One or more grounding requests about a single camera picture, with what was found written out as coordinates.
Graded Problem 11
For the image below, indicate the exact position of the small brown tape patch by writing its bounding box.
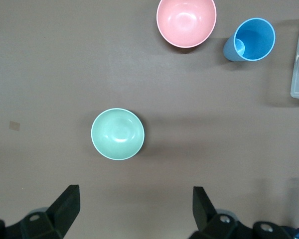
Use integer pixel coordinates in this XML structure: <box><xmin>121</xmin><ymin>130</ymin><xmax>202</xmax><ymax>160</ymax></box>
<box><xmin>9</xmin><ymin>120</ymin><xmax>21</xmax><ymax>132</ymax></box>

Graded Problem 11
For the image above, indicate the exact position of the pink bowl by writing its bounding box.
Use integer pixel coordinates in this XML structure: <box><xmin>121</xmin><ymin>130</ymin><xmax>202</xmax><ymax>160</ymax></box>
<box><xmin>156</xmin><ymin>0</ymin><xmax>217</xmax><ymax>48</ymax></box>

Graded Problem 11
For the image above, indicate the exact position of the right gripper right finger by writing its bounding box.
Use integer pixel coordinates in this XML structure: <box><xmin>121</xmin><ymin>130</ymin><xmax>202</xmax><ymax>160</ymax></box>
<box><xmin>189</xmin><ymin>186</ymin><xmax>294</xmax><ymax>239</ymax></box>

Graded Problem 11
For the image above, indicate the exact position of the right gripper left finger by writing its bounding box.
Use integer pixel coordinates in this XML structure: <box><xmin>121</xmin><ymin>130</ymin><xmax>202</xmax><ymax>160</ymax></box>
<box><xmin>0</xmin><ymin>184</ymin><xmax>81</xmax><ymax>239</ymax></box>

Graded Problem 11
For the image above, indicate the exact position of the green bowl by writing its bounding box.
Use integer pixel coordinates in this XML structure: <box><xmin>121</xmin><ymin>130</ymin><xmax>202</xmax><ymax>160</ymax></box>
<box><xmin>91</xmin><ymin>108</ymin><xmax>146</xmax><ymax>161</ymax></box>

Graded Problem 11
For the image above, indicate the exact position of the blue plastic cup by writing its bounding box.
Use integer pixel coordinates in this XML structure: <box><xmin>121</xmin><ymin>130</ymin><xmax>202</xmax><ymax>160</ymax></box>
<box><xmin>223</xmin><ymin>17</ymin><xmax>277</xmax><ymax>62</ymax></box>

